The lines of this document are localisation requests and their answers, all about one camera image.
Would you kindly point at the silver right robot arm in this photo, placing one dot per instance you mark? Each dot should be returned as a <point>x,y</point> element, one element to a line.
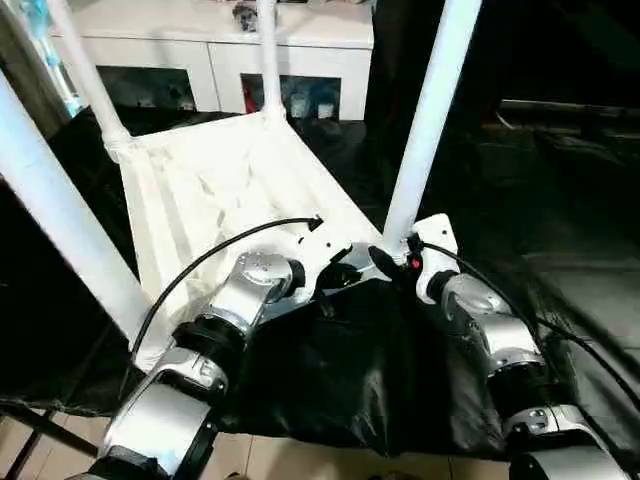
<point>490,325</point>

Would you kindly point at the white cabinet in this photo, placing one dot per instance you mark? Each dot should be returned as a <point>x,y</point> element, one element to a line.
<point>200,50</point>

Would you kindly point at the grey crumpled bundle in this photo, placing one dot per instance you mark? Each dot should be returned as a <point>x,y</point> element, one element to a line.
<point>246,16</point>

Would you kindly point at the black plastic mat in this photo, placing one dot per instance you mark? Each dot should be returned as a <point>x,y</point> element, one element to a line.
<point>340,380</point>

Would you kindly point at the black metal stand frame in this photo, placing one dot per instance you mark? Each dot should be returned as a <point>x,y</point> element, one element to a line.
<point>45,440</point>

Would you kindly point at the white plastic table leg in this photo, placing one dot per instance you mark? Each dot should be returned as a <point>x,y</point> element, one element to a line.
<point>88,80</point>
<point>430,120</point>
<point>270,60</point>
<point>60,210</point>

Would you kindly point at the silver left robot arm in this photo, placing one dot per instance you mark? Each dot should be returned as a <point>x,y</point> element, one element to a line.
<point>235,300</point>

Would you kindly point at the black metal bar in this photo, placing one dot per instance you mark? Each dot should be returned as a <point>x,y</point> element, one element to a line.
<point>570,108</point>

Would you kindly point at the white plastic table top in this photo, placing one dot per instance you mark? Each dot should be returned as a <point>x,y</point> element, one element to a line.
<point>220,190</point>

